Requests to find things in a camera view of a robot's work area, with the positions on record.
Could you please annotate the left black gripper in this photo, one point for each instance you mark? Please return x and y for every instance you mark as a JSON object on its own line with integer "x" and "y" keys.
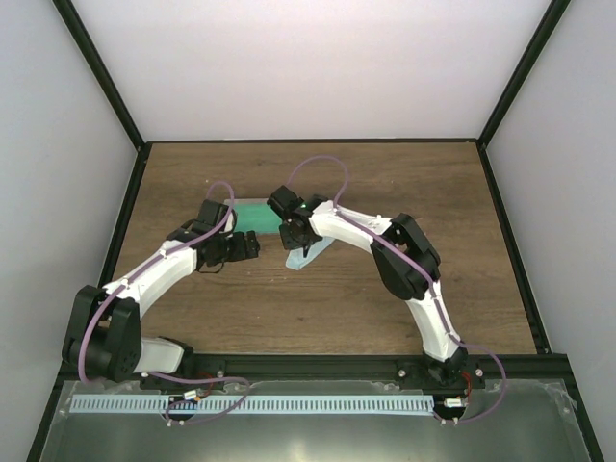
{"x": 241, "y": 252}

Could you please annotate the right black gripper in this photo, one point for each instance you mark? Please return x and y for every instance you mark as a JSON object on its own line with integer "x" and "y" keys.
{"x": 288, "y": 242}

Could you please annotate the light blue cleaning cloth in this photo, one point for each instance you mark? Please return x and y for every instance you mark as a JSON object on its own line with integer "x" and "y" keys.
{"x": 297, "y": 259}

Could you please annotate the grey green glasses case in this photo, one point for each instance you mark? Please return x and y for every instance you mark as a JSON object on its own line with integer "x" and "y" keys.
{"x": 254, "y": 214}

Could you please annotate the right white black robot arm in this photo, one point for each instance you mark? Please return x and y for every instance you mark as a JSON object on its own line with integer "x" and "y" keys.
{"x": 406, "y": 261}

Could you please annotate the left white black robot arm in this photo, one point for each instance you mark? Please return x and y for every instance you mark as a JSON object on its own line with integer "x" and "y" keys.
{"x": 103, "y": 339}

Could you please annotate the metal front plate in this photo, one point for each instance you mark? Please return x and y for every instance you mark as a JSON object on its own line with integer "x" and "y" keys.
{"x": 528, "y": 420}

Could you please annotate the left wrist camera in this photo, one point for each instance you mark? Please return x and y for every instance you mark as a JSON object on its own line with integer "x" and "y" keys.
{"x": 231, "y": 223}

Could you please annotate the light blue slotted cable duct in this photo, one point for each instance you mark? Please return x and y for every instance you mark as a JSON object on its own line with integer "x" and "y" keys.
{"x": 404, "y": 405}

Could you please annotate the black mounting rail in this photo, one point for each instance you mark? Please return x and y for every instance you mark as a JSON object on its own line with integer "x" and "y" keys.
{"x": 408, "y": 371}

